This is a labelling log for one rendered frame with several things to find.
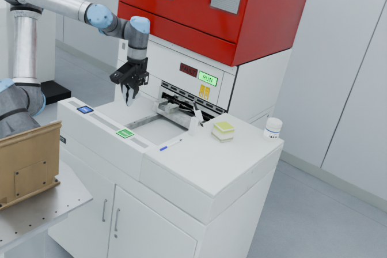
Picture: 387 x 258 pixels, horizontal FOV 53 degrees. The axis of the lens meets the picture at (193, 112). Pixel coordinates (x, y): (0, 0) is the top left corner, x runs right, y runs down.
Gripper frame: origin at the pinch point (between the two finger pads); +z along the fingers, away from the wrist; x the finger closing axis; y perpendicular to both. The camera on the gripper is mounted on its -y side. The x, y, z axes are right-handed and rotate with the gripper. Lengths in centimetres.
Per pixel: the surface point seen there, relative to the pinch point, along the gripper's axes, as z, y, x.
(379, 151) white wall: 64, 207, -81
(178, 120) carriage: 23, 45, 4
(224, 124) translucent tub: 7.4, 33.9, -28.7
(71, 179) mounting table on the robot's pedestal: 28.7, -23.8, 3.3
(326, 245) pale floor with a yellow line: 111, 129, -80
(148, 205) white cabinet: 37.0, -4.0, -22.2
